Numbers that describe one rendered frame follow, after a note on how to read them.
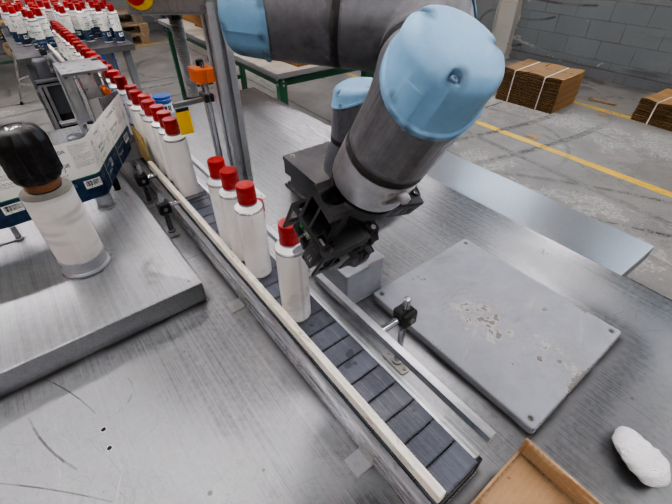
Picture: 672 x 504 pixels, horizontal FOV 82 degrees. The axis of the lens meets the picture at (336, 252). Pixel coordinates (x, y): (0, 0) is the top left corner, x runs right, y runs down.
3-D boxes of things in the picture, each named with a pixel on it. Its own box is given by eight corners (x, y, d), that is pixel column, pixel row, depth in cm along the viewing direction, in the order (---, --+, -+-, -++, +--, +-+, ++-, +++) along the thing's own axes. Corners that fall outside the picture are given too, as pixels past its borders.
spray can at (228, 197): (228, 253, 84) (208, 168, 71) (250, 244, 87) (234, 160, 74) (239, 266, 81) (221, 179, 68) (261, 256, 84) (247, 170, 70)
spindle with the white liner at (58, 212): (59, 261, 82) (-25, 124, 63) (104, 245, 86) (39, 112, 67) (67, 285, 77) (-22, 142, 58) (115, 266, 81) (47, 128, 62)
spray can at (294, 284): (277, 311, 72) (264, 220, 58) (300, 298, 74) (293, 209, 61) (292, 329, 68) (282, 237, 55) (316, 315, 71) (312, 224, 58)
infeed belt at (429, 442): (107, 125, 150) (103, 114, 147) (129, 120, 154) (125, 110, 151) (431, 517, 50) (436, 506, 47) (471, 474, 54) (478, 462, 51)
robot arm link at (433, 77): (515, 25, 27) (517, 107, 23) (432, 132, 36) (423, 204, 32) (413, -27, 25) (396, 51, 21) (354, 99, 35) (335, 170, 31)
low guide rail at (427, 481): (149, 167, 112) (147, 161, 110) (154, 166, 112) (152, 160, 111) (438, 503, 46) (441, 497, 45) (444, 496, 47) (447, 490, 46)
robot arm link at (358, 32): (358, -60, 34) (332, 9, 28) (490, -50, 32) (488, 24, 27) (356, 30, 41) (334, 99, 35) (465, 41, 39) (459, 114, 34)
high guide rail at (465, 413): (170, 143, 112) (168, 139, 111) (174, 142, 112) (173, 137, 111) (486, 445, 46) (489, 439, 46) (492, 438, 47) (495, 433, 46)
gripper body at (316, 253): (279, 227, 46) (303, 165, 35) (337, 204, 50) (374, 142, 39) (312, 281, 44) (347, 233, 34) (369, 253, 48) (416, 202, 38)
